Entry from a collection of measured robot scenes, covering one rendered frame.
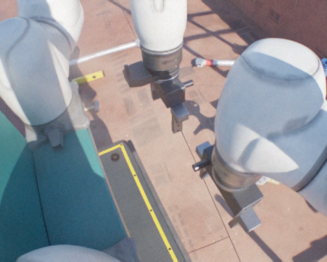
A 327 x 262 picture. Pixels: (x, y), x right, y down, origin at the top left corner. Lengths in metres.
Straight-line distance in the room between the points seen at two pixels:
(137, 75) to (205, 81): 1.24
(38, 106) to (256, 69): 0.44
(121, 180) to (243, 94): 0.78
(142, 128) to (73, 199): 0.99
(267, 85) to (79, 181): 0.43
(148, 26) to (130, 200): 0.66
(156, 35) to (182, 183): 0.95
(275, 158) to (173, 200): 1.02
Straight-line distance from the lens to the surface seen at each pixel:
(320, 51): 2.00
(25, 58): 0.48
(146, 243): 0.86
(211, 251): 1.19
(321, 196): 0.25
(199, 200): 1.23
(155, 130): 1.43
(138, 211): 0.89
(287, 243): 1.31
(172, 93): 0.51
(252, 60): 0.21
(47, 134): 0.59
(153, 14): 0.41
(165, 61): 0.47
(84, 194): 0.51
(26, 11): 0.63
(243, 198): 0.40
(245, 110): 0.21
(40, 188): 0.57
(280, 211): 1.33
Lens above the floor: 1.17
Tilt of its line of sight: 56 degrees down
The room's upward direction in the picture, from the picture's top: 5 degrees counter-clockwise
